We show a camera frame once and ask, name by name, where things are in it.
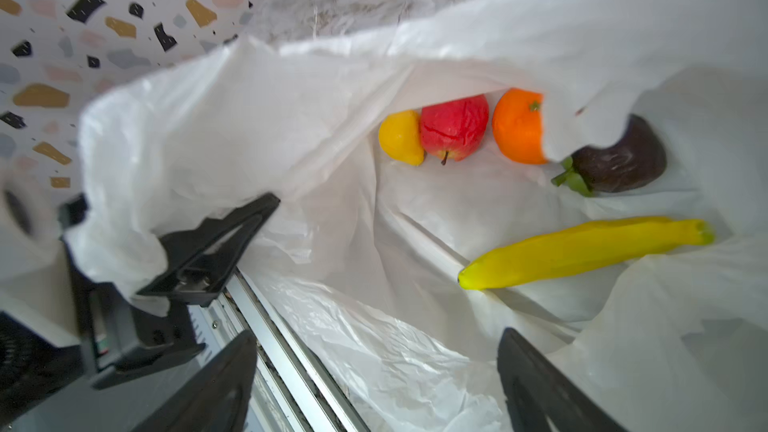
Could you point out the white plastic bag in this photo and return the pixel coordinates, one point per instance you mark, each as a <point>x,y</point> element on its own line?
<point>362,256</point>

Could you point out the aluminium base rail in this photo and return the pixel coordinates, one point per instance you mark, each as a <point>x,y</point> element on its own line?
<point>291,389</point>

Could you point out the red apple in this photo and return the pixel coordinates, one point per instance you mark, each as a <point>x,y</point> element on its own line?
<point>453,130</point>

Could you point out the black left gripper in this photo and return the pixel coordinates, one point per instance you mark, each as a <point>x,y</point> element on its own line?
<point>120,343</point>

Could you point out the orange fruit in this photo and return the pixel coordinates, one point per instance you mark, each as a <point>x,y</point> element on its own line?
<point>517,126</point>

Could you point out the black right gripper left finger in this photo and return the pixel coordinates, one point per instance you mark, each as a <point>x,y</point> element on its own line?
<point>216,398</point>

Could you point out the dark purple mangosteen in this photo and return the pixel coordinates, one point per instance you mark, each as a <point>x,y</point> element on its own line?
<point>635,161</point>

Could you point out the yellow banana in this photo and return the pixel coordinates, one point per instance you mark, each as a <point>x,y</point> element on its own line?
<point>576,250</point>

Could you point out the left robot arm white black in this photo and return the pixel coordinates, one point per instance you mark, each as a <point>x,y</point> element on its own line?
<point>57,325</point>

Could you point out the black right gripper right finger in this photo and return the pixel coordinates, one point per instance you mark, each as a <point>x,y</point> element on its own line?
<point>541,398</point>

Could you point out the yellow lemon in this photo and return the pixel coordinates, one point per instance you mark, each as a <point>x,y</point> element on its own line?
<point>399,137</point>

